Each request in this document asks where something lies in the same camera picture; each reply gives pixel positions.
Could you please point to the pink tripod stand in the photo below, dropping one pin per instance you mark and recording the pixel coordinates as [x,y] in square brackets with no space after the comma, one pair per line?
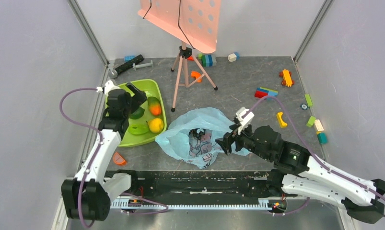
[182,77]

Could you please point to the orange yellow toy car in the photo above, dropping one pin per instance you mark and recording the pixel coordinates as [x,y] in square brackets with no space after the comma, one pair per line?
[286,77]

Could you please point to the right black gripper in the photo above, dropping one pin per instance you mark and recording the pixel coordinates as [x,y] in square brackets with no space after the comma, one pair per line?
[235,142]

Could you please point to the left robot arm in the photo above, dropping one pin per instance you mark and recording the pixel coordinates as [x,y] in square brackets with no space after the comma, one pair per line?
[86,196]

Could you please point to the green orange fake mango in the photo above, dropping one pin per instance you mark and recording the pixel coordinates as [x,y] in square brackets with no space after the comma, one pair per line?
[154,106]

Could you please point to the black microphone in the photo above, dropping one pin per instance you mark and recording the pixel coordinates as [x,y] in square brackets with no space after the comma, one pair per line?
[113,73]

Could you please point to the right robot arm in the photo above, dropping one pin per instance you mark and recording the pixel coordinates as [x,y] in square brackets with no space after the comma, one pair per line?
[297,172]

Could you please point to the pink perforated board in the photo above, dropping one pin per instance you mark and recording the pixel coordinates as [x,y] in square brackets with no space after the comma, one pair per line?
[194,22]

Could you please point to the white yellow teal bricks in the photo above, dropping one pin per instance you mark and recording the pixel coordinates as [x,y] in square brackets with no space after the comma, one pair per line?
[320,132]

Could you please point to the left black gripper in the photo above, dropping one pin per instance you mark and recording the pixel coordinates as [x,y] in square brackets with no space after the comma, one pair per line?
[139,95]

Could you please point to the orange half round toy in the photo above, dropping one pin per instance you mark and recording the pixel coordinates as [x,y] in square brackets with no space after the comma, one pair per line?
[118,159]

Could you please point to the white blue toy brick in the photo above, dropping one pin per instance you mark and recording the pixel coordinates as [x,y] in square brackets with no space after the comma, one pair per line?
[233,57]

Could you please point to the green flat brick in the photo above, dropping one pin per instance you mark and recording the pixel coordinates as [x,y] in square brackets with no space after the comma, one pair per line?
[308,100]

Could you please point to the orange curved toy piece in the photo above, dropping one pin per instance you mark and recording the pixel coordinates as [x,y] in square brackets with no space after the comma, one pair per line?
[197,76]

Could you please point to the green blue brick stack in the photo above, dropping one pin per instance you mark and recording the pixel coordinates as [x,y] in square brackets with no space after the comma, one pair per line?
[207,60]

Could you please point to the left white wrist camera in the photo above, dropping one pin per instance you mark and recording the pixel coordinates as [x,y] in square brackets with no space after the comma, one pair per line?
[107,88]

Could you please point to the dark fake fruit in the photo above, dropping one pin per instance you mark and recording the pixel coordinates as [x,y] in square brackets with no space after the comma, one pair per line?
[198,133]

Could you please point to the small round blue wheel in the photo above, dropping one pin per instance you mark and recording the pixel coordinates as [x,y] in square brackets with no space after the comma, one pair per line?
[304,106]

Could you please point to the red blue wedge blocks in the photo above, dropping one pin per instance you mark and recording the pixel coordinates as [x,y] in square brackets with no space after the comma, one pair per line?
[262,92]

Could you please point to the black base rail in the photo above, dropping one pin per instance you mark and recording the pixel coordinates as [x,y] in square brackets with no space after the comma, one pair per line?
[202,187]

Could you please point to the yellow fake lemon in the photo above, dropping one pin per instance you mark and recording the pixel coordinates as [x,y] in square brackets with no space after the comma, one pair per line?
[156,125]

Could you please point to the grey plastic syringe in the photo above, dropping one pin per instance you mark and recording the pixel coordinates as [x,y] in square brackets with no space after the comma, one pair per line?
[144,65]

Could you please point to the green fake fruit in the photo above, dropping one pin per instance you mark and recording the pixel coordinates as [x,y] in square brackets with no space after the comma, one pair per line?
[138,129]
[139,113]

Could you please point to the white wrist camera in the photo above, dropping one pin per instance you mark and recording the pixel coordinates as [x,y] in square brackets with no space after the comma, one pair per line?
[243,118]
[107,88]

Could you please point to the green small brick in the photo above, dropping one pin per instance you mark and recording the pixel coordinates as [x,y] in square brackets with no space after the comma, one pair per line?
[310,121]

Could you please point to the yellow arch toy block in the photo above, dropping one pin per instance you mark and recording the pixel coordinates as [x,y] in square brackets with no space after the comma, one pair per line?
[280,120]

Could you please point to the light blue cartoon plastic bag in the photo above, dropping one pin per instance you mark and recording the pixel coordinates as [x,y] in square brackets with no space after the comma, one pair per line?
[178,143]

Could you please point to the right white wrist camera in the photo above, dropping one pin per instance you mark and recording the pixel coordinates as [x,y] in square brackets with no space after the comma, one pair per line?
[243,118]

